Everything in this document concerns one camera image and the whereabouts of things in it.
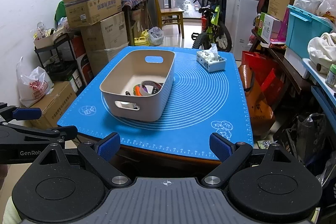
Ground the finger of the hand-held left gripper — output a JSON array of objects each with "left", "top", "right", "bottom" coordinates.
[
  {"left": 0, "top": 103, "right": 42, "bottom": 125},
  {"left": 0, "top": 125, "right": 78, "bottom": 144}
]

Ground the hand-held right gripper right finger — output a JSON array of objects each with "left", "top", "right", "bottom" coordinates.
[{"left": 201, "top": 132, "right": 300, "bottom": 186}]

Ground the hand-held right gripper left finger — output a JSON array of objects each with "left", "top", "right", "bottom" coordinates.
[{"left": 33, "top": 132, "right": 131, "bottom": 186}]

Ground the beige plastic basket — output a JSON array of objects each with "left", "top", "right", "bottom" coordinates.
[{"left": 99, "top": 50, "right": 175, "bottom": 122}]

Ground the clear tape roll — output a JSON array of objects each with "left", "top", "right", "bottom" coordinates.
[{"left": 140, "top": 80, "right": 164, "bottom": 97}]

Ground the low brown cardboard box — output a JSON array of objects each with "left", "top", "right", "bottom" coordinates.
[{"left": 30, "top": 81, "right": 78, "bottom": 130}]

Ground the blue silicone mat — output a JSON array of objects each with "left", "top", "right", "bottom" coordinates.
[{"left": 57, "top": 46, "right": 254, "bottom": 161}]

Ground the orange paper bag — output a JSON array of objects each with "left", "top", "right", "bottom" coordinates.
[{"left": 238, "top": 64, "right": 276, "bottom": 135}]

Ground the black metal rack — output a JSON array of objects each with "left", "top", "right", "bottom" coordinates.
[{"left": 34, "top": 32, "right": 87, "bottom": 93}]

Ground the pale green garment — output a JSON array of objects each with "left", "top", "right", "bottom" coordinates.
[{"left": 0, "top": 196, "right": 21, "bottom": 224}]

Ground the black plastic crate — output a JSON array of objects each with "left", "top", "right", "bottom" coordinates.
[{"left": 280, "top": 124, "right": 302, "bottom": 161}]

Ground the small open cardboard tray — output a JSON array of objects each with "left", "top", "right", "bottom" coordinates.
[{"left": 34, "top": 30, "right": 66, "bottom": 50}]

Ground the red white carton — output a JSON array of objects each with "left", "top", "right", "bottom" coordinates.
[{"left": 71, "top": 35, "right": 93, "bottom": 85}]

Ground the printed tissue box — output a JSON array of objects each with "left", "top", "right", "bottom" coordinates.
[{"left": 196, "top": 43, "right": 227, "bottom": 72}]

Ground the red paper bag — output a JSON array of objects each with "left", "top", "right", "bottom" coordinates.
[{"left": 241, "top": 51, "right": 285, "bottom": 106}]

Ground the dark plastic bag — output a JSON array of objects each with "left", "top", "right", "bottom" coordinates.
[{"left": 297, "top": 112, "right": 328, "bottom": 164}]

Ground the clear crumpled plastic bag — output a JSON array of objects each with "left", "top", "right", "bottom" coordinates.
[{"left": 316, "top": 161, "right": 336, "bottom": 193}]

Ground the light blue shelf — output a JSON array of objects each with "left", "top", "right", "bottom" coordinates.
[{"left": 302, "top": 57, "right": 336, "bottom": 119}]

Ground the yellow plastic jug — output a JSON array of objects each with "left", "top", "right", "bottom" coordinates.
[{"left": 134, "top": 29, "right": 150, "bottom": 46}]

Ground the white foam box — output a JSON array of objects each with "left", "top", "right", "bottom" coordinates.
[{"left": 284, "top": 47, "right": 311, "bottom": 79}]

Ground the green black bicycle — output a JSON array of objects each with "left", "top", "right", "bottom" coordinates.
[{"left": 186, "top": 0, "right": 233, "bottom": 52}]

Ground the translucent plastic bag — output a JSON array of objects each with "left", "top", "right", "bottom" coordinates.
[{"left": 148, "top": 27, "right": 164, "bottom": 46}]

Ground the open cardboard box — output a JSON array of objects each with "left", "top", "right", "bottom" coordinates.
[{"left": 62, "top": 0, "right": 122, "bottom": 28}]

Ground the green white carton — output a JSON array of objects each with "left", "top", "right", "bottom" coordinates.
[{"left": 257, "top": 12, "right": 281, "bottom": 42}]

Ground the green lidded jar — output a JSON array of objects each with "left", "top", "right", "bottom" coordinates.
[{"left": 325, "top": 63, "right": 336, "bottom": 88}]

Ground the pink plastic folder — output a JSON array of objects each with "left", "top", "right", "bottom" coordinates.
[{"left": 278, "top": 7, "right": 289, "bottom": 41}]

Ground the white cloth bundle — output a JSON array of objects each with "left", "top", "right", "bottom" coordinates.
[{"left": 308, "top": 32, "right": 336, "bottom": 75}]

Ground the teal plastic storage box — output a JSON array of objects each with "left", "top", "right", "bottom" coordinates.
[{"left": 285, "top": 5, "right": 334, "bottom": 51}]

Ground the wooden chair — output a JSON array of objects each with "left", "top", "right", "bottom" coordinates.
[{"left": 151, "top": 0, "right": 185, "bottom": 39}]

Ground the dark wooden side table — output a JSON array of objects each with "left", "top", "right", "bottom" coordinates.
[{"left": 122, "top": 0, "right": 150, "bottom": 46}]

